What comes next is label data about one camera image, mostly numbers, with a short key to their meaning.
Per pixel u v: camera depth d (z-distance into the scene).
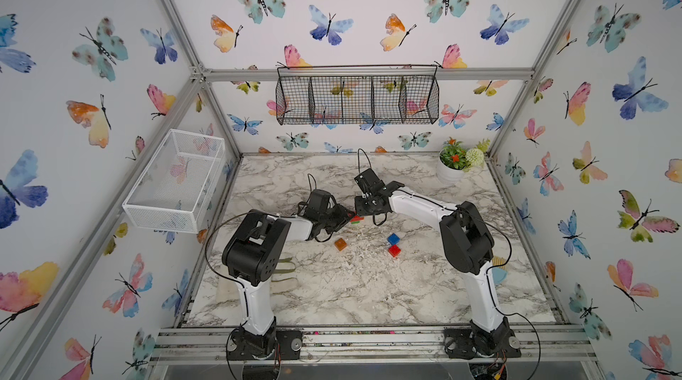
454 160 0.99
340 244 0.93
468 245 0.54
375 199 0.72
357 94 0.98
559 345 0.75
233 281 0.51
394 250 0.91
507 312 0.65
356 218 0.92
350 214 0.92
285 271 0.88
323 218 0.84
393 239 0.93
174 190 0.85
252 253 0.52
